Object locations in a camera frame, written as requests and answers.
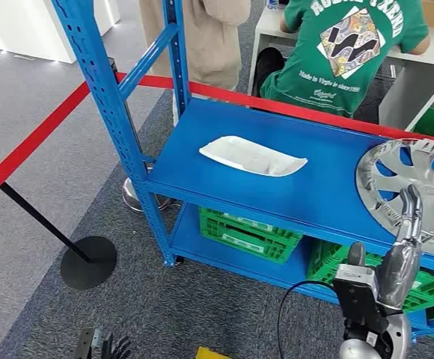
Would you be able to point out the stanchion with black base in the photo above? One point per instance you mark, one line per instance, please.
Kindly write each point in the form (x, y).
(89, 265)

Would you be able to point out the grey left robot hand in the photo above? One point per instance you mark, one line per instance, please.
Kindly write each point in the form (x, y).
(118, 349)

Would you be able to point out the stanchion with chrome base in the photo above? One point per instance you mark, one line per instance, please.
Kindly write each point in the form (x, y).
(131, 195)

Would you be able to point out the silver wheel hubcap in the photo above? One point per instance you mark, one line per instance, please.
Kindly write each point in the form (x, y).
(422, 171)

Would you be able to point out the green plastic crate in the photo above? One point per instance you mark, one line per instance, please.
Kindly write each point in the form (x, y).
(325, 267)
(246, 243)

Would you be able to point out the seated person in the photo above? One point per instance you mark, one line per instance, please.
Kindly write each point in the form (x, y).
(336, 74)

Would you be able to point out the clear plastic bottle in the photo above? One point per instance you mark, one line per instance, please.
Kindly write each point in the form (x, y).
(272, 4)

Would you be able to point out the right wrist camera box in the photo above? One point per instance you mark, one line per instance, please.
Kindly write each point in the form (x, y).
(355, 282)

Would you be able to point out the white plastic trim part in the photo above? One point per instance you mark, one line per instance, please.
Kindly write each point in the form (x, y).
(246, 156)

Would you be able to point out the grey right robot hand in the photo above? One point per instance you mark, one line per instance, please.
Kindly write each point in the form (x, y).
(398, 272)

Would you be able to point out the standing person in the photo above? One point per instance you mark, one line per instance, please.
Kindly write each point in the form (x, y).
(209, 44)

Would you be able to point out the red barrier belt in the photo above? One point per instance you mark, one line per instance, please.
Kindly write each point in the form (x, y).
(277, 106)
(33, 141)

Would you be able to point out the white lit partition block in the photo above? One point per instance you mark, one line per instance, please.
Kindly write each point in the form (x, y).
(107, 10)
(22, 25)

